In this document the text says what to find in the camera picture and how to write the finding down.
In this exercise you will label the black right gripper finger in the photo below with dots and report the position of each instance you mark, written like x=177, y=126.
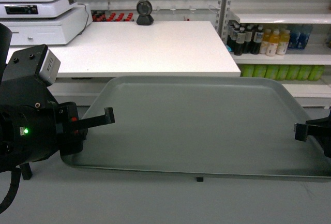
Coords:
x=300, y=132

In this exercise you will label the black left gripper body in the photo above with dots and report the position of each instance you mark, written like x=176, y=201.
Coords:
x=69, y=141

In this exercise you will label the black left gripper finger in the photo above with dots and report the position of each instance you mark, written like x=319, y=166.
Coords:
x=107, y=118

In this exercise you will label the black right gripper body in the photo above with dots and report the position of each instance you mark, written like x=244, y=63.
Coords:
x=320, y=129

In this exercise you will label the grey-green rectangular tray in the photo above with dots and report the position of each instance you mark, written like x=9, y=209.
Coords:
x=201, y=126

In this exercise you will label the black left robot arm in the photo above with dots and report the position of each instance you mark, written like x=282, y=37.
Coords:
x=34, y=125

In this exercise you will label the white checkout counter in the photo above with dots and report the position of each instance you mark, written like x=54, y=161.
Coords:
x=165, y=48

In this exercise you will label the white cash drawer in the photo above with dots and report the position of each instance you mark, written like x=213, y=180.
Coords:
x=59, y=31

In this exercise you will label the black barcode scanner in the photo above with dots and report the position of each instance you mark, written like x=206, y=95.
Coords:
x=144, y=9

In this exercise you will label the white cash register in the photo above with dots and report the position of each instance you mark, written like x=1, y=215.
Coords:
x=35, y=8

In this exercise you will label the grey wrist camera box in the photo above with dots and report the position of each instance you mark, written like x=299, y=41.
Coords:
x=49, y=68

